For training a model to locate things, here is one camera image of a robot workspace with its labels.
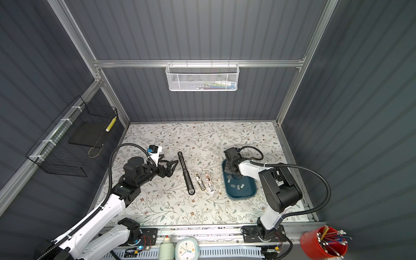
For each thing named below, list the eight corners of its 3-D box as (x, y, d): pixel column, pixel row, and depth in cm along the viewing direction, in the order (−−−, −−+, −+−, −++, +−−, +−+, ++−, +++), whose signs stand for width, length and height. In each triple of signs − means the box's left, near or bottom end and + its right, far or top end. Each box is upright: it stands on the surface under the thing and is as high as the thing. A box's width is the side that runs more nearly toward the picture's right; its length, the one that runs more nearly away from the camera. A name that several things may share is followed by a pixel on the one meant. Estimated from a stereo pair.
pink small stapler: (209, 194, 88) (209, 190, 84) (205, 179, 94) (205, 174, 89) (214, 192, 89) (214, 188, 84) (209, 178, 94) (209, 173, 90)
